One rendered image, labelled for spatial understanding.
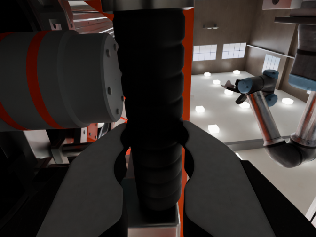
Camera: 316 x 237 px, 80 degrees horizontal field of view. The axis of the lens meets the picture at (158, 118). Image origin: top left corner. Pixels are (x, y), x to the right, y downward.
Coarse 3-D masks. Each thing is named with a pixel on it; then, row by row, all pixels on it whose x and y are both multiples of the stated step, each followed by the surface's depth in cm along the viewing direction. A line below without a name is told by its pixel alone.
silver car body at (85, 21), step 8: (80, 16) 100; (88, 16) 113; (96, 16) 130; (104, 16) 153; (80, 24) 101; (88, 24) 113; (96, 24) 128; (104, 24) 150; (112, 24) 177; (80, 32) 99; (88, 32) 110; (96, 32) 125; (104, 32) 148; (112, 32) 186; (104, 128) 224; (112, 128) 188
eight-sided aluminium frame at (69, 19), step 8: (32, 0) 41; (40, 0) 42; (48, 0) 42; (56, 0) 41; (64, 0) 43; (40, 8) 43; (48, 8) 43; (56, 8) 43; (64, 8) 44; (40, 16) 44; (48, 16) 44; (56, 16) 44; (64, 16) 44; (72, 16) 47; (48, 24) 45; (56, 24) 48; (64, 24) 45; (72, 24) 48; (72, 128) 54; (80, 128) 50; (64, 136) 50; (80, 136) 50; (72, 160) 48
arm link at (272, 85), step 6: (264, 72) 100; (270, 72) 98; (276, 72) 98; (264, 78) 98; (270, 78) 99; (276, 78) 99; (264, 84) 98; (270, 84) 99; (264, 90) 103; (270, 90) 102
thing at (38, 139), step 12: (0, 132) 30; (12, 132) 30; (24, 132) 30; (36, 132) 33; (0, 144) 31; (12, 144) 31; (24, 144) 31; (36, 144) 33; (48, 144) 36; (36, 156) 32; (48, 156) 36; (24, 168) 33; (24, 180) 35; (36, 192) 36
